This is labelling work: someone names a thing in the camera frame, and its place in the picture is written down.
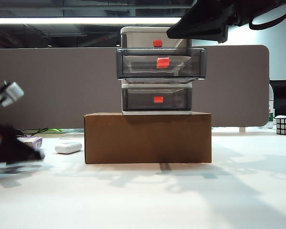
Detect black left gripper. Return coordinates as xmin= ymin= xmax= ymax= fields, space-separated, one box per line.
xmin=0 ymin=124 xmax=46 ymax=165

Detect white pack with purple label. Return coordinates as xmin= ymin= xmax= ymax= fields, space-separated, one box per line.
xmin=18 ymin=136 xmax=43 ymax=150

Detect white earbud case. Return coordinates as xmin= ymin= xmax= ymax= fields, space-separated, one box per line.
xmin=54 ymin=142 xmax=83 ymax=155

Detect grey-brown desk partition panel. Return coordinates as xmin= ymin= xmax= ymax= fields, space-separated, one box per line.
xmin=0 ymin=44 xmax=270 ymax=131

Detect brown cardboard box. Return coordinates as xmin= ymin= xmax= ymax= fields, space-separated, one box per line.
xmin=83 ymin=111 xmax=212 ymax=165

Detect long ceiling light strip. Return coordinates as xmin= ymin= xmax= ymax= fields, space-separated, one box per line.
xmin=0 ymin=17 xmax=180 ymax=25

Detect black cables behind desk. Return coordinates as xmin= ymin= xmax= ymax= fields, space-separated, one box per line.
xmin=14 ymin=128 xmax=50 ymax=139

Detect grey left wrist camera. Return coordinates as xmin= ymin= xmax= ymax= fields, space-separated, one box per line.
xmin=0 ymin=81 xmax=24 ymax=108

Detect white plastic drawer cabinet frame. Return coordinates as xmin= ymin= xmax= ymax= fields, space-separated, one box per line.
xmin=120 ymin=26 xmax=193 ymax=115

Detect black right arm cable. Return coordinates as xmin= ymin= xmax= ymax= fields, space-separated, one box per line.
xmin=249 ymin=4 xmax=286 ymax=31

